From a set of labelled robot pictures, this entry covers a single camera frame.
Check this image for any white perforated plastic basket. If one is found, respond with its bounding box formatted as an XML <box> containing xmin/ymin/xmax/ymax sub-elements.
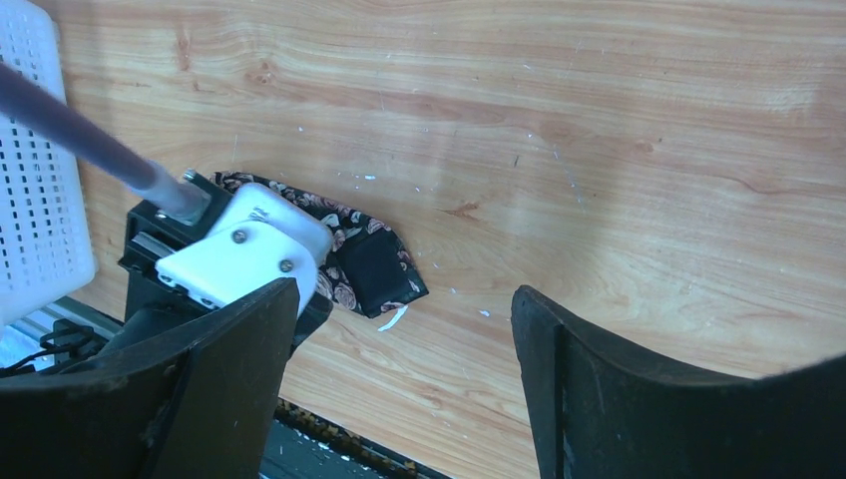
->
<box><xmin>1</xmin><ymin>1</ymin><xmax>96</xmax><ymax>325</ymax></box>

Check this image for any black pink rose tie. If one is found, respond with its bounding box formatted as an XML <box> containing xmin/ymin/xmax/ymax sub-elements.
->
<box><xmin>211</xmin><ymin>172</ymin><xmax>429</xmax><ymax>318</ymax></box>

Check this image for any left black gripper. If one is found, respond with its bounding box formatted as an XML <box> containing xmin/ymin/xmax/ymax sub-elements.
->
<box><xmin>104</xmin><ymin>177</ymin><xmax>333</xmax><ymax>352</ymax></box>

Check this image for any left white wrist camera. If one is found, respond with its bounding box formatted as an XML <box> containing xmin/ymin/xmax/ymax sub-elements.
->
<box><xmin>155</xmin><ymin>183</ymin><xmax>333</xmax><ymax>314</ymax></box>

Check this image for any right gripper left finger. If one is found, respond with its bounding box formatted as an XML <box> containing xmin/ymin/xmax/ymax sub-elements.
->
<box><xmin>1</xmin><ymin>278</ymin><xmax>299</xmax><ymax>478</ymax></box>

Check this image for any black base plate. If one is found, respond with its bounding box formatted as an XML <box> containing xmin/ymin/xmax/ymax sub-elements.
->
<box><xmin>0</xmin><ymin>297</ymin><xmax>451</xmax><ymax>479</ymax></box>

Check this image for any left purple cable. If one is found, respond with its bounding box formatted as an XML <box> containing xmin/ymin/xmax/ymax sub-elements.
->
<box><xmin>0</xmin><ymin>62</ymin><xmax>212</xmax><ymax>227</ymax></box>

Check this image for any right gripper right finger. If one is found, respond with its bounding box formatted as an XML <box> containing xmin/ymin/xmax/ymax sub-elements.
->
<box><xmin>511</xmin><ymin>285</ymin><xmax>845</xmax><ymax>478</ymax></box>

